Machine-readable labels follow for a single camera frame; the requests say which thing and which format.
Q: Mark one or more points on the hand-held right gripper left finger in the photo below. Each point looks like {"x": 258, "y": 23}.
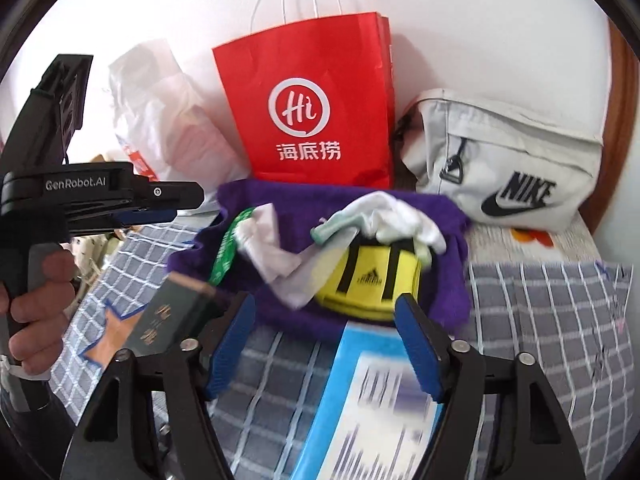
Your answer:
{"x": 230, "y": 350}

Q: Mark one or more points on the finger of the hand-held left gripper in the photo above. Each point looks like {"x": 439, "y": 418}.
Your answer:
{"x": 175, "y": 194}
{"x": 145, "y": 216}

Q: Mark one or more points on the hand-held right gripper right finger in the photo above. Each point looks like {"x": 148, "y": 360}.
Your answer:
{"x": 420, "y": 350}

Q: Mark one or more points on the green snack packet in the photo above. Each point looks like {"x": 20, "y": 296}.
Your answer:
{"x": 225, "y": 255}

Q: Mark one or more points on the blue tissue pack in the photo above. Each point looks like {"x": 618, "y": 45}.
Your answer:
{"x": 360, "y": 410}

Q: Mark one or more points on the yellow black striped sweatband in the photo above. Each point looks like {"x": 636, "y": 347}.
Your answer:
{"x": 370, "y": 270}

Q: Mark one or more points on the person's left hand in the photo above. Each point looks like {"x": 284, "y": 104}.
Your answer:
{"x": 35, "y": 320}

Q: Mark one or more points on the dark green tin box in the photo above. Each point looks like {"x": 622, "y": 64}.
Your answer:
{"x": 165, "y": 315}

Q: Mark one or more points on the white plastic bag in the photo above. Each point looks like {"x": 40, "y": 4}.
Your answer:
{"x": 165, "y": 110}

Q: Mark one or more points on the purple towel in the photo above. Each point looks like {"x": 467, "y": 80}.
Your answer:
{"x": 450, "y": 270}

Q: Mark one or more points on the grey checked star blanket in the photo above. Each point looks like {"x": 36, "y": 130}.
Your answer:
{"x": 525, "y": 310}

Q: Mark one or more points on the red paper bag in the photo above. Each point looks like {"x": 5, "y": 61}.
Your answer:
{"x": 310, "y": 60}

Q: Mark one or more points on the grey bag with black logo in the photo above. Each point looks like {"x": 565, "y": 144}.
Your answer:
{"x": 500, "y": 150}

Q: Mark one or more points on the wooden headboard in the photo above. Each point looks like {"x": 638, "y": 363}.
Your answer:
{"x": 620, "y": 135}

